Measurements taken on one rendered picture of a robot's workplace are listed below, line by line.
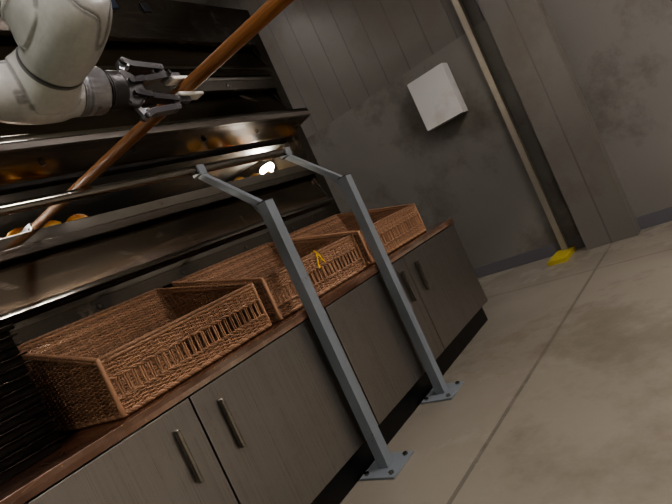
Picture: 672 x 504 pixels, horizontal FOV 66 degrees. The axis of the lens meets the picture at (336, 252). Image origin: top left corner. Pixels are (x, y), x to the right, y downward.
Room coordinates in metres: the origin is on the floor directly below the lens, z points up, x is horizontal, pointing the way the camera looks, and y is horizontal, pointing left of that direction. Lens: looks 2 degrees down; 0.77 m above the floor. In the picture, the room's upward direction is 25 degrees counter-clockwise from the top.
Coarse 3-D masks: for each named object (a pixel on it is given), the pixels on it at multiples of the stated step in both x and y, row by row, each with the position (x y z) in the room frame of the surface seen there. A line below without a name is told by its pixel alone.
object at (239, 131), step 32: (160, 128) 2.00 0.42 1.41; (192, 128) 2.12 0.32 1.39; (224, 128) 2.30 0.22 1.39; (256, 128) 2.52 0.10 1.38; (288, 128) 2.77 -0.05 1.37; (0, 160) 1.57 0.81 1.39; (32, 160) 1.67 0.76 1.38; (64, 160) 1.78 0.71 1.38; (96, 160) 1.90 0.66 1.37; (128, 160) 2.05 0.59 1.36
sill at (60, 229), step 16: (256, 176) 2.52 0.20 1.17; (272, 176) 2.61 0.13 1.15; (192, 192) 2.20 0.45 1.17; (208, 192) 2.26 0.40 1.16; (128, 208) 1.95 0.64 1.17; (144, 208) 2.00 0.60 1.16; (160, 208) 2.05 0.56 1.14; (64, 224) 1.75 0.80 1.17; (80, 224) 1.79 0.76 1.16; (96, 224) 1.84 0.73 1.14; (0, 240) 1.59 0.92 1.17; (16, 240) 1.62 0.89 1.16; (32, 240) 1.66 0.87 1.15
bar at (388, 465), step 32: (224, 160) 1.88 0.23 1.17; (256, 160) 2.01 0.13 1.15; (288, 160) 2.15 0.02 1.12; (64, 192) 1.40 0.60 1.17; (96, 192) 1.47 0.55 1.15; (352, 192) 2.00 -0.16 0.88; (288, 256) 1.63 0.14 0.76; (384, 256) 2.01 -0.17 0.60; (320, 320) 1.62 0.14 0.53; (416, 320) 2.03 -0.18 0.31; (352, 384) 1.63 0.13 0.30; (448, 384) 2.07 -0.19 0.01; (384, 448) 1.64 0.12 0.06
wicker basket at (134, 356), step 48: (192, 288) 1.77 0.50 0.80; (240, 288) 1.57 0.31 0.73; (48, 336) 1.55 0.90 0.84; (96, 336) 1.65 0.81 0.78; (144, 336) 1.28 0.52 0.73; (192, 336) 1.85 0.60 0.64; (240, 336) 1.51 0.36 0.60; (48, 384) 1.35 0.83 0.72; (96, 384) 1.21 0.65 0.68; (144, 384) 1.24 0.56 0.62
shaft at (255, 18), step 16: (272, 0) 0.95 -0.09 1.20; (288, 0) 0.94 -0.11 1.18; (256, 16) 0.98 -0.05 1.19; (272, 16) 0.97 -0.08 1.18; (240, 32) 1.01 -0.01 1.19; (256, 32) 1.00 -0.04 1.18; (224, 48) 1.04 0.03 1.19; (240, 48) 1.04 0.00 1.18; (208, 64) 1.08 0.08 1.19; (192, 80) 1.11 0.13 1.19; (144, 128) 1.25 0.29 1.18; (128, 144) 1.30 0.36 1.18; (112, 160) 1.36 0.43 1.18; (96, 176) 1.43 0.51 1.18; (48, 208) 1.61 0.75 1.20; (32, 224) 1.69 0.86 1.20
